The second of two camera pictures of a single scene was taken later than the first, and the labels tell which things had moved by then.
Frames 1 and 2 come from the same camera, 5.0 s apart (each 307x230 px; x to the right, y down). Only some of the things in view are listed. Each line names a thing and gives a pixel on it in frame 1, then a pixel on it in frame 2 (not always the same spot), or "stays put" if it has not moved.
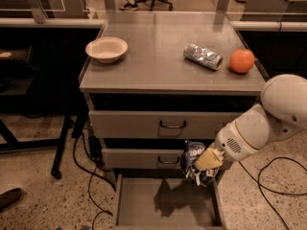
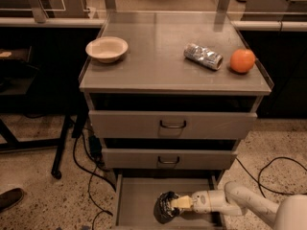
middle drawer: [143, 158] stays put
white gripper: [230, 143] -> [200, 200]
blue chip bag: [201, 176] -> [163, 211]
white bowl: [106, 49] stays put
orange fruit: [242, 60] stays put
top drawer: [158, 124] stays put
